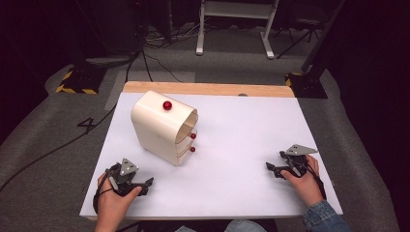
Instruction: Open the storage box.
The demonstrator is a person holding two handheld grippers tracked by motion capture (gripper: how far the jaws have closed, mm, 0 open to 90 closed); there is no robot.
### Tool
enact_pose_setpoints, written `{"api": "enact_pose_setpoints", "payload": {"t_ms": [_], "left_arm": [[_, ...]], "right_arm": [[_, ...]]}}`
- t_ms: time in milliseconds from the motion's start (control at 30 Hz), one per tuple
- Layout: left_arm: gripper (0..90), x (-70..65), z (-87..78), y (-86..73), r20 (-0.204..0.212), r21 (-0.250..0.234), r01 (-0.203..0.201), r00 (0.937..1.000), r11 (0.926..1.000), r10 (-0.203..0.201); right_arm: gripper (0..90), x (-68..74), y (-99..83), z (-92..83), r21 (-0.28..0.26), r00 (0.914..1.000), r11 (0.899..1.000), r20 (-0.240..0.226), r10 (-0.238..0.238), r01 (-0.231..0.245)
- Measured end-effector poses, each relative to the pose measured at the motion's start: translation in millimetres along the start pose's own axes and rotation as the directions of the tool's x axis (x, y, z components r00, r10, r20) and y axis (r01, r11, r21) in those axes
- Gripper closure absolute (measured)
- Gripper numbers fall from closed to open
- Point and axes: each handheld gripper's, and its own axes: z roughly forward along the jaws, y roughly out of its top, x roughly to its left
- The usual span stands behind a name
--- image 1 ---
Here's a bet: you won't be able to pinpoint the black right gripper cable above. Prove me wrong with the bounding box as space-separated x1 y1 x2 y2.
299 160 328 201

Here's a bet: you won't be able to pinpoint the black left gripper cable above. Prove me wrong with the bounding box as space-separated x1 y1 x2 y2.
92 167 114 215

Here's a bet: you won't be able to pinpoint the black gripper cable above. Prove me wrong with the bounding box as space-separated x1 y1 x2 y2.
92 167 114 215
299 160 328 201

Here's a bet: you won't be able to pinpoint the black stand base striped tape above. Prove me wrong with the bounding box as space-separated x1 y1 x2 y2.
283 71 329 100
54 63 107 96

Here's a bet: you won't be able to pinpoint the person's legs in jeans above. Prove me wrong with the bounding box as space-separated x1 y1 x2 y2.
173 218 269 232

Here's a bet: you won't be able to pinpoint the white table mat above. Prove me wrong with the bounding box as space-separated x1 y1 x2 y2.
78 92 343 221

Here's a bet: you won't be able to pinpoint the cream wooden drawer cabinet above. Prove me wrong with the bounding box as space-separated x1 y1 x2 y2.
130 89 199 167

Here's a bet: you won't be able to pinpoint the white metal desk frame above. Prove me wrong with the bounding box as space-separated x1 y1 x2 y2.
195 0 280 60

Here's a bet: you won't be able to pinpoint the wooden table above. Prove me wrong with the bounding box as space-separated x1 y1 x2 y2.
122 80 296 99

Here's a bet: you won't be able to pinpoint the person's left hand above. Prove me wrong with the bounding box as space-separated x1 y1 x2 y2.
94 172 143 224

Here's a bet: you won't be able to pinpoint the black tripod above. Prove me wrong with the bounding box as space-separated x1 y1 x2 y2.
274 6 327 60

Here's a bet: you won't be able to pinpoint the cream drawer with red knob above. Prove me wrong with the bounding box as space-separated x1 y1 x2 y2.
175 144 197 166
175 130 198 153

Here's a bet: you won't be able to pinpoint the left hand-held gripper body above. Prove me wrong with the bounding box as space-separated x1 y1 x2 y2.
105 157 151 198

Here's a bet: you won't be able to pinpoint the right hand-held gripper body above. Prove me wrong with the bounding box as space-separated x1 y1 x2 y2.
278 143 320 179

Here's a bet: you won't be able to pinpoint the person's right hand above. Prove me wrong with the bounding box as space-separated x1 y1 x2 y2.
279 154 324 208

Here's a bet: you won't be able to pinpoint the black floor cable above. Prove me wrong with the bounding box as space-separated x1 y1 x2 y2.
124 47 184 84
0 102 118 193

